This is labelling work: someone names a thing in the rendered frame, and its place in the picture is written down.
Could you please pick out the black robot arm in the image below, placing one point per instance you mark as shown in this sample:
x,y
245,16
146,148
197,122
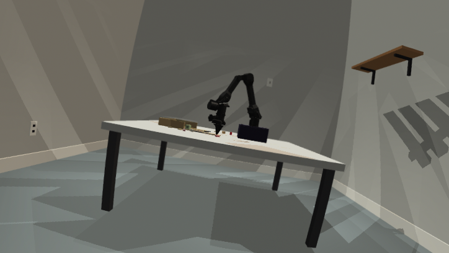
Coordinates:
x,y
225,96

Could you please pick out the tan u-shaped frame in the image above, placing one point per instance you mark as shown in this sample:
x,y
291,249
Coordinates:
x,y
175,122

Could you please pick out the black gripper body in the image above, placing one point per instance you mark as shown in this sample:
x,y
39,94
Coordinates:
x,y
220,119

